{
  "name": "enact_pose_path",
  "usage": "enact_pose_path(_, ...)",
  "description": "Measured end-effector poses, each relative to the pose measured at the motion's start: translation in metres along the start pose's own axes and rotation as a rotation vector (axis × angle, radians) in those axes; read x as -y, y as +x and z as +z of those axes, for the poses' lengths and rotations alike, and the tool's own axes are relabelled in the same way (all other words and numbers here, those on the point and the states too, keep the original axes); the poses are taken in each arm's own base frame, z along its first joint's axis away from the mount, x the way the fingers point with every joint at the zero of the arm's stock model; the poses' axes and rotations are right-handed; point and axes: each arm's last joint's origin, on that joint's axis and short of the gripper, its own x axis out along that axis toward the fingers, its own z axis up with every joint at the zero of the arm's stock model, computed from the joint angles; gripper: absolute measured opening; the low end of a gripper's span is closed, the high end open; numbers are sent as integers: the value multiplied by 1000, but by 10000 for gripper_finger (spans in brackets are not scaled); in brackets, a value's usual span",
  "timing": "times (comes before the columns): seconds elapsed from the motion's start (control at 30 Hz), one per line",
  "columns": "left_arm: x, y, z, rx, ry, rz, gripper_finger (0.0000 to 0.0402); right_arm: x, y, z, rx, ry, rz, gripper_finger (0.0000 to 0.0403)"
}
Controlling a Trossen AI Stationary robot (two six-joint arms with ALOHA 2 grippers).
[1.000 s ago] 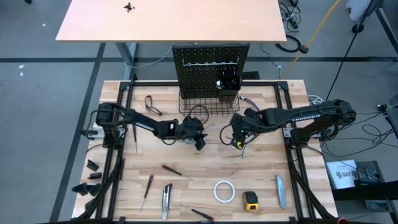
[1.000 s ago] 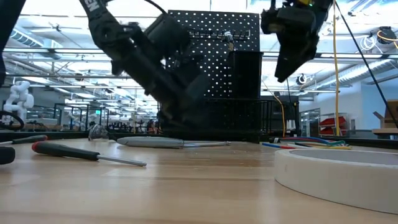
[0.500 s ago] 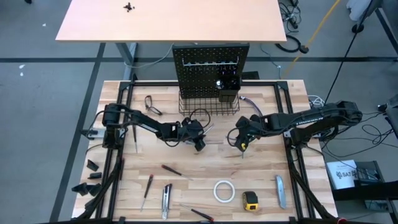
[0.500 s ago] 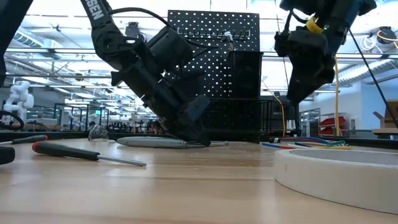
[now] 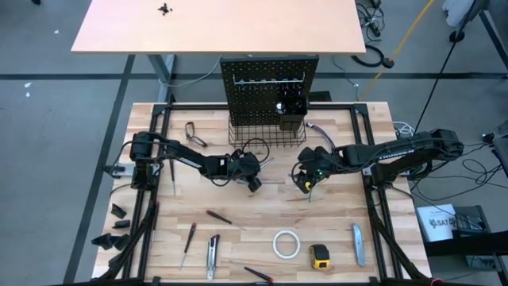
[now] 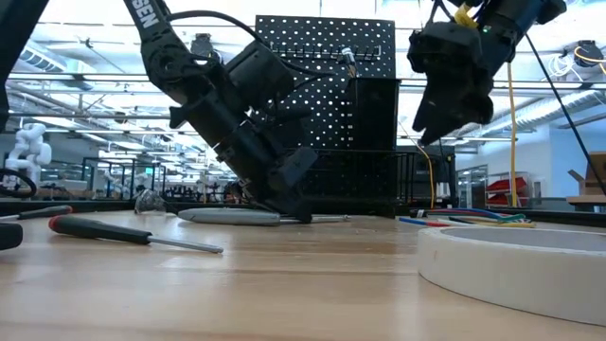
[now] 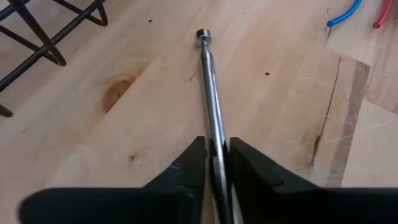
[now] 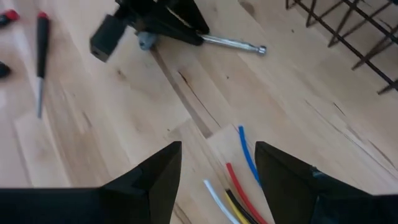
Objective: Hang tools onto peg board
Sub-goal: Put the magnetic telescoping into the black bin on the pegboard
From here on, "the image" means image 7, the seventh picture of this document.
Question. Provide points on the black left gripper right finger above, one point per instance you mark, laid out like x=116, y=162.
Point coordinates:
x=311, y=208

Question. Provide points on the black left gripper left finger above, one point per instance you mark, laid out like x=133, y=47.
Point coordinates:
x=124, y=207

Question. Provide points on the silver telescopic magnet pick-up tool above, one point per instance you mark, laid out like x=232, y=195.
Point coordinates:
x=213, y=102

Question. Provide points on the red tube piece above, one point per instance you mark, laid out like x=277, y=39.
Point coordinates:
x=383, y=14

